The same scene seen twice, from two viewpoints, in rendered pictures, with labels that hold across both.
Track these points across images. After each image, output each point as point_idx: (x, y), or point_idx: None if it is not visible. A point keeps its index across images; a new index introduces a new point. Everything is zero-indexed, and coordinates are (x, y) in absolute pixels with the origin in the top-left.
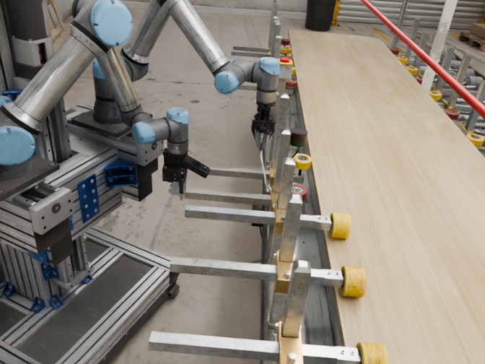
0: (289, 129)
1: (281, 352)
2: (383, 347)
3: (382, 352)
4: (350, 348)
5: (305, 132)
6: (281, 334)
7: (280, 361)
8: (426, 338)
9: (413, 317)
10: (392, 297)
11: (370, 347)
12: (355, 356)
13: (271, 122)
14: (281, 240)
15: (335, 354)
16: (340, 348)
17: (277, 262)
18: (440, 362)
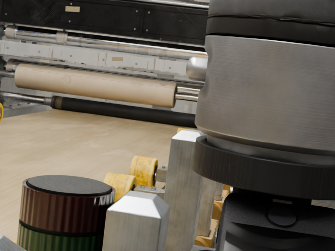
0: (121, 197)
1: (225, 192)
2: (108, 174)
3: (114, 173)
4: (142, 188)
5: (43, 177)
6: (223, 197)
7: (227, 191)
8: (10, 213)
9: (2, 223)
10: (8, 236)
11: (124, 175)
12: (140, 187)
13: (206, 248)
14: (213, 199)
15: (162, 190)
16: (154, 190)
17: (214, 230)
18: (19, 204)
